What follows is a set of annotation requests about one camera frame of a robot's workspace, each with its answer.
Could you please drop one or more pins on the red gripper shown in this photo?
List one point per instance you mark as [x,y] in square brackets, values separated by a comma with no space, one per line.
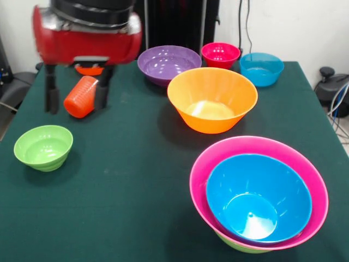
[90,45]

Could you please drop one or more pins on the orange-red plastic cup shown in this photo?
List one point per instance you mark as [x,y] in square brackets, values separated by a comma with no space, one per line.
[80,101]

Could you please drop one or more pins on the small green bowl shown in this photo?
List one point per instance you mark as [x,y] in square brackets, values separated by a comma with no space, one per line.
[41,152]

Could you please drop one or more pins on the large orange bowl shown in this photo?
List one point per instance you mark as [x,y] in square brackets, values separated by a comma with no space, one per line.
[212,109]

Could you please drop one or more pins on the large pink bowl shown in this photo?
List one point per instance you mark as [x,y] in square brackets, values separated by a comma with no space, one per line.
[245,147]

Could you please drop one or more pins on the large blue bowl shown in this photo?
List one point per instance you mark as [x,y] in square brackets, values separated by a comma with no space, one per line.
[259,196]

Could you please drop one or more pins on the medium green bowl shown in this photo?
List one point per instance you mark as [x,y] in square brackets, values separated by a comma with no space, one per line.
[237,247]

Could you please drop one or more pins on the small orange bowl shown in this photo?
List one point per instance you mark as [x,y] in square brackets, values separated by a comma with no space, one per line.
[90,71]

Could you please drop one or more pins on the black electronics box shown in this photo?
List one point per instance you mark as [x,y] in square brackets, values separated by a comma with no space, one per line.
[5,62]

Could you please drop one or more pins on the purple bowl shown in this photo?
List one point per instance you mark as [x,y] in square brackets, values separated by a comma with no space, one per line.
[169,62]

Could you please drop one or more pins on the dark green tablecloth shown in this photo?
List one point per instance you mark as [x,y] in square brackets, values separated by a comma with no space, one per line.
[109,204]

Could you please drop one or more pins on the small crimson bowl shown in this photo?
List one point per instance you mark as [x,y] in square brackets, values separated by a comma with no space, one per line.
[219,56]

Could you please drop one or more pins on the small blue bowl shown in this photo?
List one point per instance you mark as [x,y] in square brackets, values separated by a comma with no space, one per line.
[260,71]

